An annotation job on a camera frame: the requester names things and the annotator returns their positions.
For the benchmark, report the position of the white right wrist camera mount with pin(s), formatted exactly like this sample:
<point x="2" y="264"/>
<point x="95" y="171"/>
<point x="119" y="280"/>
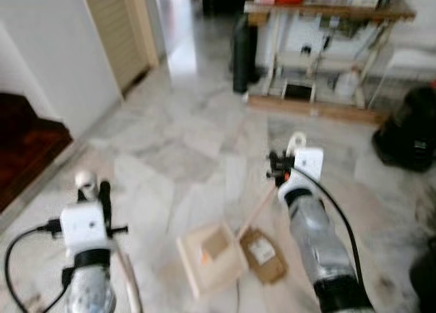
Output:
<point x="308" y="164"/>

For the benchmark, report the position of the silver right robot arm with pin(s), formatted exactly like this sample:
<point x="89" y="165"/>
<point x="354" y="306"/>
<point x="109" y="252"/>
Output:
<point x="320" y="241"/>

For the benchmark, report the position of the brown cardboard piece with label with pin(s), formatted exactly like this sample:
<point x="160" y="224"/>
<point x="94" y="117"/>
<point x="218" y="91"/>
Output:
<point x="264" y="255"/>

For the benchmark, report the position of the black bag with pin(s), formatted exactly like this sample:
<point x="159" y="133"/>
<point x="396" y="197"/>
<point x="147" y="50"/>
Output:
<point x="409" y="132"/>

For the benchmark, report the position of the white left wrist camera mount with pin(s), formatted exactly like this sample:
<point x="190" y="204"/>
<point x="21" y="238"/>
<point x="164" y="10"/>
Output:
<point x="83" y="226"/>

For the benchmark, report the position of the large black object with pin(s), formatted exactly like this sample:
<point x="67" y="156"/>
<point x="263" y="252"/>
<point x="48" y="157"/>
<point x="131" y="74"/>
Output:
<point x="426" y="279"/>

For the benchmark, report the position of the wooden table with white frame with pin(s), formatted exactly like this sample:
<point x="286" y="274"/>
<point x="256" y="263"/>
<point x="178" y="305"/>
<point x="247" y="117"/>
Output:
<point x="327" y="11"/>

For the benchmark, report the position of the beige louvred door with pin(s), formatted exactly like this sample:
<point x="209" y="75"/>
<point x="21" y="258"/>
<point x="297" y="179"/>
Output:
<point x="119" y="30"/>

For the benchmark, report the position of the dark red wooden stairs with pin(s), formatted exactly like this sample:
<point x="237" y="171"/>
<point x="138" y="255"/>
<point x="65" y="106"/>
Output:
<point x="27" y="146"/>

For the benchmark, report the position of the long wooden board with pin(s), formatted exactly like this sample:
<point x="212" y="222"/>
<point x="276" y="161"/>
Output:
<point x="313" y="110"/>

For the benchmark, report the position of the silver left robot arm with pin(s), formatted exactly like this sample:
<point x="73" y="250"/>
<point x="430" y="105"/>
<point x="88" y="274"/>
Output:
<point x="90" y="289"/>

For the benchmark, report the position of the white plastic jug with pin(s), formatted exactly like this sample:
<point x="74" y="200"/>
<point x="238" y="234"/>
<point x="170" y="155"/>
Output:
<point x="347" y="86"/>

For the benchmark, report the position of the tall black cylinder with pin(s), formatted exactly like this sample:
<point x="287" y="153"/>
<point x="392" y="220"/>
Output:
<point x="244" y="54"/>

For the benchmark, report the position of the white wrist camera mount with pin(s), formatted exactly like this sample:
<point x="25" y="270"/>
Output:
<point x="83" y="226"/>
<point x="308" y="164"/>

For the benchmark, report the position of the white framed tablet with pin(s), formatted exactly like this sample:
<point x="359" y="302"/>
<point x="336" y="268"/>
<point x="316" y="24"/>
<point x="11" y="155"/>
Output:
<point x="298" y="91"/>

